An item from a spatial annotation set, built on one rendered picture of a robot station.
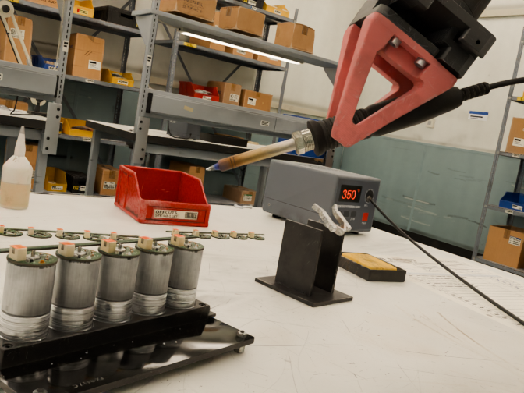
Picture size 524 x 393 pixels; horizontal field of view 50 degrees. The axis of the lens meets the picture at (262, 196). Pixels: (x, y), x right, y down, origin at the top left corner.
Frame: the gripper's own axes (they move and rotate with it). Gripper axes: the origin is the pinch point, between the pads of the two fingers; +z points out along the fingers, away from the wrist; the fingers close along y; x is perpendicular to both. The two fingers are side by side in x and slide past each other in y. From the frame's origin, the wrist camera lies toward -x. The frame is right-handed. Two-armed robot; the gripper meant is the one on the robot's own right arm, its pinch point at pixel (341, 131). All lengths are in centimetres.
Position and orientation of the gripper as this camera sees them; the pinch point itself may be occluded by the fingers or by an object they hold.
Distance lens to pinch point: 38.6
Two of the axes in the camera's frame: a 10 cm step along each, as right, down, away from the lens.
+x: 8.0, 5.7, 1.8
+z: -5.9, 8.1, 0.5
